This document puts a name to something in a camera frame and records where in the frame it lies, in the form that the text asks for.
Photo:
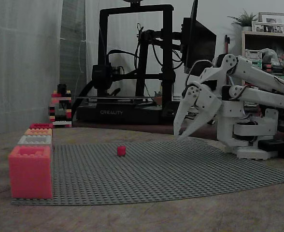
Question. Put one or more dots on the small white picture frame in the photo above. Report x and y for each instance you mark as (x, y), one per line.
(259, 27)

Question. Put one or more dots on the wooden shelf unit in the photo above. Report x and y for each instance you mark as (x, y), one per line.
(245, 41)

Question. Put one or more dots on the black power strip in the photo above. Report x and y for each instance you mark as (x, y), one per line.
(273, 145)

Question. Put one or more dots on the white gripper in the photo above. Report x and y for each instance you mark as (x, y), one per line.
(205, 101)

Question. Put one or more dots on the small red cube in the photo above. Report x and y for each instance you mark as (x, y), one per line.
(121, 151)

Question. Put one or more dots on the large pink brick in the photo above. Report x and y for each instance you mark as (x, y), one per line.
(31, 176)

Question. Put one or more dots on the black computer monitor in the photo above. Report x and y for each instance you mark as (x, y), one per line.
(200, 41)

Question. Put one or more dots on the black Creality 3D printer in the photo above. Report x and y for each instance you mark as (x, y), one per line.
(122, 113)

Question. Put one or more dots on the small potted fern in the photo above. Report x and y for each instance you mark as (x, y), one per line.
(244, 18)

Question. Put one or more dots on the multicoloured brick tower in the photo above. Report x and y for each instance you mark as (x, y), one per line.
(60, 108)

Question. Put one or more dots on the large white picture frame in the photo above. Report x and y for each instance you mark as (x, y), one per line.
(273, 17)

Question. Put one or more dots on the green white storage crate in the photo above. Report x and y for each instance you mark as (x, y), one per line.
(253, 58)

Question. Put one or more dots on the red brick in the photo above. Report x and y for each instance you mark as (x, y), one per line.
(41, 126)

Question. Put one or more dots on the grey studded baseplate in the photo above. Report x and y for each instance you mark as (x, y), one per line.
(156, 174)

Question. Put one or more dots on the white sheer curtain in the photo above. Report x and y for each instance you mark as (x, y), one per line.
(23, 60)

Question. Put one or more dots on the red black storage crate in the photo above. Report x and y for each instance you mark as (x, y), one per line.
(278, 68)

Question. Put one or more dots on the orange brick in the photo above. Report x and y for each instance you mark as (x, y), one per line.
(38, 132)

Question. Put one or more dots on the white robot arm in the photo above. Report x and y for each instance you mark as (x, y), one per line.
(253, 70)

